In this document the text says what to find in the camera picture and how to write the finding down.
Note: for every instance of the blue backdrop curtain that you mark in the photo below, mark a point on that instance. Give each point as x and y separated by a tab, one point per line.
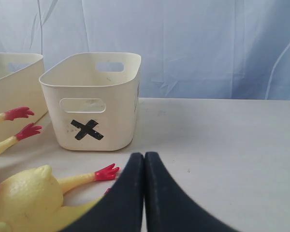
219	49

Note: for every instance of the cream bin with X mark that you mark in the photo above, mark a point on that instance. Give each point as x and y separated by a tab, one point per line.
92	99

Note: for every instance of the cream bin with O mark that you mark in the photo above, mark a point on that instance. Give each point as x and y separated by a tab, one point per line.
20	86

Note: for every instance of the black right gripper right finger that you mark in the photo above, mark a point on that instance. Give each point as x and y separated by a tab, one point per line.
168	208

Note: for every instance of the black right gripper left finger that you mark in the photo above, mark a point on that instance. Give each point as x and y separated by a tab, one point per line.
121	209

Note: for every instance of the headless yellow chicken body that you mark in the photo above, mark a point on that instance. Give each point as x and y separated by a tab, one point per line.
32	200

